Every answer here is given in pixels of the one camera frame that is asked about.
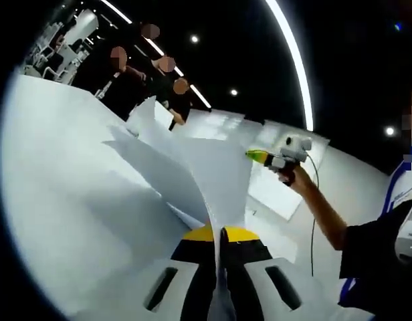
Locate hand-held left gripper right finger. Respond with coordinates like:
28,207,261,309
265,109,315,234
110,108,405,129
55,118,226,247
221,225,374,321

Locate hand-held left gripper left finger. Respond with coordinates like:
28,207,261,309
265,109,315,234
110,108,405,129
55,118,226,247
138,224,216,321

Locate white printing paper sheet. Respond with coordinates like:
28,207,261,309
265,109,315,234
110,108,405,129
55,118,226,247
247,135,330,221

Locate person's right hand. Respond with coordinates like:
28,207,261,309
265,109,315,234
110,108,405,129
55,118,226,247
280,165,314,193

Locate curved ceiling light strip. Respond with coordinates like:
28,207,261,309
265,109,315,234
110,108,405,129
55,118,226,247
265,0,315,132

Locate person's black shirt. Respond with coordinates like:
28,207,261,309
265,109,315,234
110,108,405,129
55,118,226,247
338,197,412,321

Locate white wearable neck device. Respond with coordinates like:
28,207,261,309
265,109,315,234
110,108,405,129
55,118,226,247
394,197,412,265

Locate straight ceiling light strip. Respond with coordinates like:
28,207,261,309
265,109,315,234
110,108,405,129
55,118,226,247
101,0,213,110

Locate row of white office chairs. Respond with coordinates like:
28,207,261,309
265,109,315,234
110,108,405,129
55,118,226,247
23,19,80,85

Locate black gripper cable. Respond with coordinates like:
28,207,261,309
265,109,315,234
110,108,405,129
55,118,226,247
306,152,321,279

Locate blue white wall poster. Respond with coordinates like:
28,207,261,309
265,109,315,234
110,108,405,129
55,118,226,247
388,156,412,215

